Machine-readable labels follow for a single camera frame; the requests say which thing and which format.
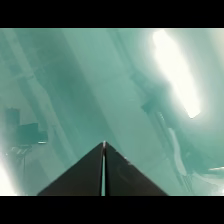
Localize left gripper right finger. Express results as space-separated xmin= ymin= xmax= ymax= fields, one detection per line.
xmin=104 ymin=141 xmax=168 ymax=197

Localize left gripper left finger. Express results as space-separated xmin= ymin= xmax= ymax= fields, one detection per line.
xmin=37 ymin=142 xmax=104 ymax=197

